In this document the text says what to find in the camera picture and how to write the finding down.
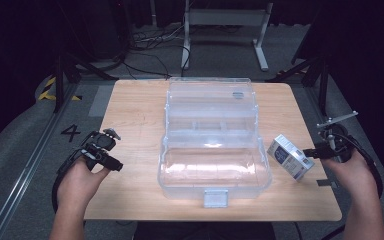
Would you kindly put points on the yellow black floor tape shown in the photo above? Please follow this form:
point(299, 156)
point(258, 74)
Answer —
point(48, 95)

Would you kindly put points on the metal floor rail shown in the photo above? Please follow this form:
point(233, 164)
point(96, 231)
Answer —
point(30, 163)
point(313, 96)

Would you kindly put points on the white metal stand frame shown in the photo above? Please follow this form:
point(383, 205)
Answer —
point(226, 18)

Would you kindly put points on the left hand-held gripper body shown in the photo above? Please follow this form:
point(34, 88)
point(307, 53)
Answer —
point(100, 144)

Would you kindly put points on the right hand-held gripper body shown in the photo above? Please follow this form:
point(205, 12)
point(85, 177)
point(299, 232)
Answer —
point(341, 146)

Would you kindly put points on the person's left hand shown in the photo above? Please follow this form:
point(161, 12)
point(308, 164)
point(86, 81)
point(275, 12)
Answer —
point(76, 186)

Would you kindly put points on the person's right hand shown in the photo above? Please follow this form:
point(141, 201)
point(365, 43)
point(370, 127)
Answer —
point(356, 180)

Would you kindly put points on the grey tape strip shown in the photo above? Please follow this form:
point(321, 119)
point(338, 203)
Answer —
point(326, 183)

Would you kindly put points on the clear plastic storage box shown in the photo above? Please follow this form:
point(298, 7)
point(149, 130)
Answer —
point(213, 140)

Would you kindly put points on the black tripod stand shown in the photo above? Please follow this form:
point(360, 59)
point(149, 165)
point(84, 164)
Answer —
point(60, 83)
point(322, 83)

